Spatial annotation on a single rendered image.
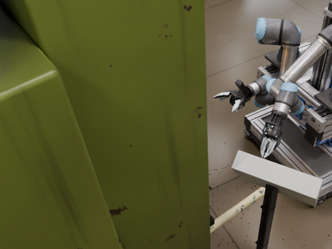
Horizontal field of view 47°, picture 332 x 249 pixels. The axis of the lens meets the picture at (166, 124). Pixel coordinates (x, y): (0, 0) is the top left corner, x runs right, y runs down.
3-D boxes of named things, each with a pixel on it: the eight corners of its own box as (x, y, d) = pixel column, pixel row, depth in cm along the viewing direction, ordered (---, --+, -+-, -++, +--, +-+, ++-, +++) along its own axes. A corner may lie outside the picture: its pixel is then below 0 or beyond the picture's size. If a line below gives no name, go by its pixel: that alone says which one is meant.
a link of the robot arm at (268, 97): (271, 109, 226) (273, 96, 218) (252, 107, 229) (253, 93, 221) (272, 101, 231) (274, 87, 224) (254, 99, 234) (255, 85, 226)
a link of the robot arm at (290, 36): (305, 19, 211) (291, 103, 228) (284, 18, 214) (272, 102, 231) (305, 21, 201) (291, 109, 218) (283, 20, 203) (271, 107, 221)
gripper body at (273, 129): (260, 132, 172) (269, 108, 174) (262, 137, 180) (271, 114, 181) (277, 138, 169) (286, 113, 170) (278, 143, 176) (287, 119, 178)
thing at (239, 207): (262, 188, 215) (263, 183, 211) (269, 194, 212) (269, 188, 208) (200, 231, 200) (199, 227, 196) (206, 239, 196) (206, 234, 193)
